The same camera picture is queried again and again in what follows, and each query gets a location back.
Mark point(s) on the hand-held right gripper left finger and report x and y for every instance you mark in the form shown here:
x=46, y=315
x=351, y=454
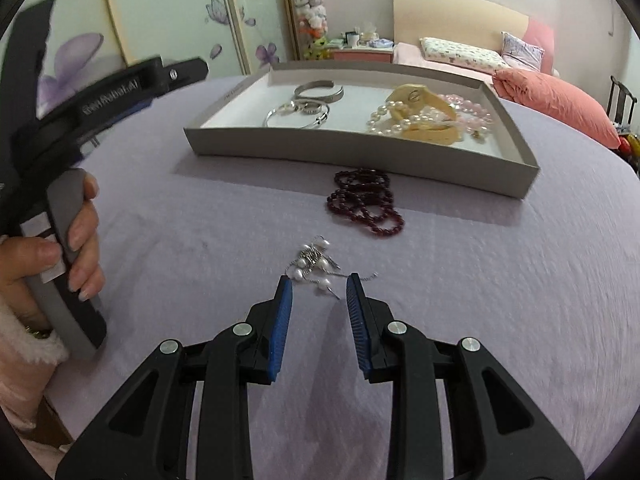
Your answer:
x=280, y=320

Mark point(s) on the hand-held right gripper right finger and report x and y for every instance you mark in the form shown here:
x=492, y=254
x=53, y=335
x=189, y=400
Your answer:
x=356, y=320

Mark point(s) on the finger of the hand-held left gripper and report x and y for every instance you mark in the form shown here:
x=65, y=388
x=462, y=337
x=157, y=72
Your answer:
x=127, y=111
x=182, y=72

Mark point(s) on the pearl drop earrings cluster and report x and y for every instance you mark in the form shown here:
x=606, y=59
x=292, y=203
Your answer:
x=310, y=255

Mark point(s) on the thin silver bangle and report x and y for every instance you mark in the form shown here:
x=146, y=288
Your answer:
x=320, y=121

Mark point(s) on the grey cardboard tray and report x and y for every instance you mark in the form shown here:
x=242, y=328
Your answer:
x=360, y=110

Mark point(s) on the cream hair claw clip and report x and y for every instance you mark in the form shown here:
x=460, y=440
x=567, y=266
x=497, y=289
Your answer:
x=435, y=136

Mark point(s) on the person's left forearm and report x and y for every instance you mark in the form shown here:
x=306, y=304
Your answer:
x=20, y=375

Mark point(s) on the person's left hand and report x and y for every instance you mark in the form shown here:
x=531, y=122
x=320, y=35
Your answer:
x=85, y=260

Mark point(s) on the floral sliding wardrobe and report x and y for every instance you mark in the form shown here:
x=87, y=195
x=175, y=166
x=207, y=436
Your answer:
x=165, y=10

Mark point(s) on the yellow plush toy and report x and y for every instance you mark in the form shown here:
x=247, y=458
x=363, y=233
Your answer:
x=317, y=50

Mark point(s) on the clear tube of plush toys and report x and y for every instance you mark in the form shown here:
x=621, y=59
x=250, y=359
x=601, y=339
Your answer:
x=310, y=5

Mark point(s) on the purple tablecloth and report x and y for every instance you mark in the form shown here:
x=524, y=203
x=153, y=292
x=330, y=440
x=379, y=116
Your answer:
x=500, y=285

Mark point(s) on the white mug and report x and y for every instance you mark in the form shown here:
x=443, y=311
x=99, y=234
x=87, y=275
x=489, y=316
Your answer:
x=352, y=40

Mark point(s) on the pink nightstand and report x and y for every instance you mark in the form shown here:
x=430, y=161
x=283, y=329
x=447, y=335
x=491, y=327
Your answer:
x=360, y=55

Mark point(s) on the blue tissue pack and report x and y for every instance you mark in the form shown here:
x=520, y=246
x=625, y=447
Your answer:
x=381, y=42

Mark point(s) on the bed with pink sheet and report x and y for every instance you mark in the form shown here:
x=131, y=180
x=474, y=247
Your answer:
x=407, y=55

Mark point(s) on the bed with pillows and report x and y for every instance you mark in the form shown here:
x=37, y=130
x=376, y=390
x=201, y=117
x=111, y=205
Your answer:
x=450, y=10

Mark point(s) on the white floral pillow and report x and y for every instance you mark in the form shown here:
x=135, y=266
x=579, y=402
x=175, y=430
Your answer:
x=460, y=55

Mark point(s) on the salmon pink pillow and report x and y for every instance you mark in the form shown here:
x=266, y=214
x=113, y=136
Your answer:
x=550, y=95

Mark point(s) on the purple print pillow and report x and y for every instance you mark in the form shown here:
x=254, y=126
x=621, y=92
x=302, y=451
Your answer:
x=522, y=50

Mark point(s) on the dark wooden chair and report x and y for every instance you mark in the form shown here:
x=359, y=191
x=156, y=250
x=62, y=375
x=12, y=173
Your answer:
x=617, y=100

